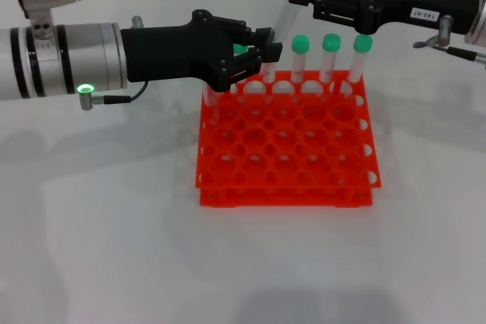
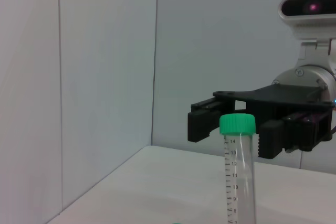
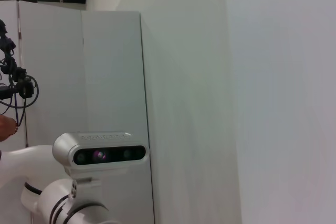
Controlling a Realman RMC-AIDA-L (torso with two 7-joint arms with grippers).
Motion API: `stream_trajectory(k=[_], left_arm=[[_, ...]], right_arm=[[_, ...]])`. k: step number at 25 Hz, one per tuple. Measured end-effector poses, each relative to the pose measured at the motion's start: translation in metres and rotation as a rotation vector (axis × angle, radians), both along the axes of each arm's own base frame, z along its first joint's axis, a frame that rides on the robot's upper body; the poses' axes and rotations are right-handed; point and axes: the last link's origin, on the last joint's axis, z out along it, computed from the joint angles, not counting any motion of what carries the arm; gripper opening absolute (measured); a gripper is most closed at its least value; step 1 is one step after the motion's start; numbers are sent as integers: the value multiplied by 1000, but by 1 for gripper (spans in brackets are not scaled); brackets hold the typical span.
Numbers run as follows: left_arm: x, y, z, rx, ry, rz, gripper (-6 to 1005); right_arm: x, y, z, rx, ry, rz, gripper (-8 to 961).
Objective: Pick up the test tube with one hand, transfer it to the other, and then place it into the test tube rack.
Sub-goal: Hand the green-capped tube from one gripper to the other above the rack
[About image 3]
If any person's hand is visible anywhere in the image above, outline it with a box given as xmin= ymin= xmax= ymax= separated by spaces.
xmin=0 ymin=114 xmax=18 ymax=143

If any white partition panel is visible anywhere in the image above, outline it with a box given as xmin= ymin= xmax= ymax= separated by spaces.
xmin=18 ymin=0 xmax=84 ymax=156
xmin=81 ymin=10 xmax=156 ymax=224

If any black cable bundle rig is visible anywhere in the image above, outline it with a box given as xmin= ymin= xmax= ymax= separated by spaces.
xmin=0 ymin=18 xmax=40 ymax=127

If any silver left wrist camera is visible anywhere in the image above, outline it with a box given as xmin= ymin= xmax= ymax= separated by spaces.
xmin=51 ymin=131 xmax=148 ymax=183

